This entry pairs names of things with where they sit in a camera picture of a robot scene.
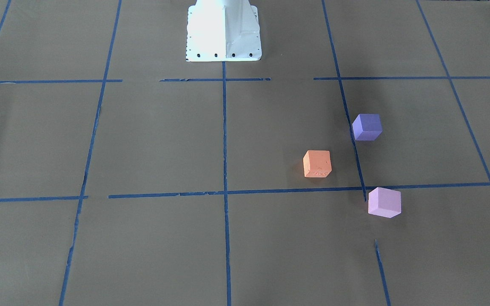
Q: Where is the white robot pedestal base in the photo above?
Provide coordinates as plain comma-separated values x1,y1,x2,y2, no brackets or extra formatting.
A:
185,0,262,62

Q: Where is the orange foam block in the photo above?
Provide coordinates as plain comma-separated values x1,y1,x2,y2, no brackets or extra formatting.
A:
303,150,332,178

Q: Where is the dark purple foam block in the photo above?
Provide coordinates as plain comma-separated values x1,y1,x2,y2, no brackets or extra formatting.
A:
351,113,383,141

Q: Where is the light pink foam block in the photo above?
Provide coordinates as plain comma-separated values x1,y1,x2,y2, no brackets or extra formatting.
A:
367,187,402,218

